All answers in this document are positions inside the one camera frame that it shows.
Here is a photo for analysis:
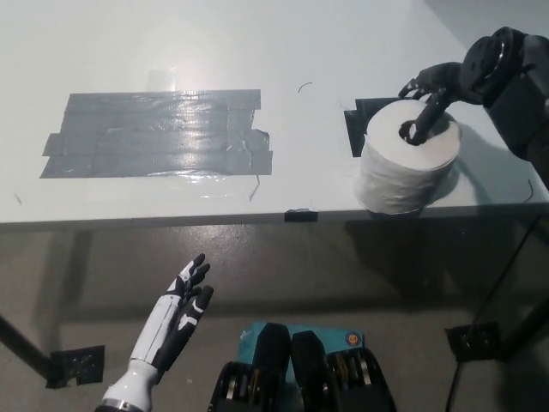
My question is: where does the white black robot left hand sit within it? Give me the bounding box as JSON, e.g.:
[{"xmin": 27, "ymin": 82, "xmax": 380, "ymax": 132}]
[{"xmin": 101, "ymin": 252, "xmax": 215, "ymax": 407}]

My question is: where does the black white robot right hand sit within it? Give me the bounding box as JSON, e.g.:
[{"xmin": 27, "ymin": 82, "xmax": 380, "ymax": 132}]
[{"xmin": 397, "ymin": 62, "xmax": 468, "ymax": 146}]

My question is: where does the white toilet paper roll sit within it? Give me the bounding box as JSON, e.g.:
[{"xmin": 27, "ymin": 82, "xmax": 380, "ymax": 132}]
[{"xmin": 353, "ymin": 99, "xmax": 463, "ymax": 215}]

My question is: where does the black robot torso left block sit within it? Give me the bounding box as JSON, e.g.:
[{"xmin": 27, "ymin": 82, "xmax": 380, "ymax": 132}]
[{"xmin": 212, "ymin": 322, "xmax": 297, "ymax": 412}]

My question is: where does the teal robot torso box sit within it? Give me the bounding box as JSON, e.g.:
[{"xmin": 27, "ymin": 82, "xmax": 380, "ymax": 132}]
[{"xmin": 238, "ymin": 322, "xmax": 366, "ymax": 387}]

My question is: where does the black tape square patch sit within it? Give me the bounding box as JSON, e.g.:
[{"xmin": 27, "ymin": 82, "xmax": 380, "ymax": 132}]
[{"xmin": 343, "ymin": 97, "xmax": 402, "ymax": 159}]

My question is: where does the black slanted table leg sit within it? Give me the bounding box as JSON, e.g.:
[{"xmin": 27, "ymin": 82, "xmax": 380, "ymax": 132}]
[
  {"xmin": 499, "ymin": 295, "xmax": 549, "ymax": 357},
  {"xmin": 0, "ymin": 312, "xmax": 55, "ymax": 374}
]

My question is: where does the small black tape tab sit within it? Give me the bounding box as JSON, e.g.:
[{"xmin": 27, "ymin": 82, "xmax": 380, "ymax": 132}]
[{"xmin": 284, "ymin": 208, "xmax": 319, "ymax": 223}]

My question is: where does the grey duct tape patch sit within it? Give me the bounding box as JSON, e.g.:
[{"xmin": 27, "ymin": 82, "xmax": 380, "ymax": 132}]
[{"xmin": 39, "ymin": 88, "xmax": 275, "ymax": 179}]

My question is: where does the thin black cable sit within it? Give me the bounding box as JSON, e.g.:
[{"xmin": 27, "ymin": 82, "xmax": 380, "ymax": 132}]
[{"xmin": 445, "ymin": 214, "xmax": 541, "ymax": 412}]

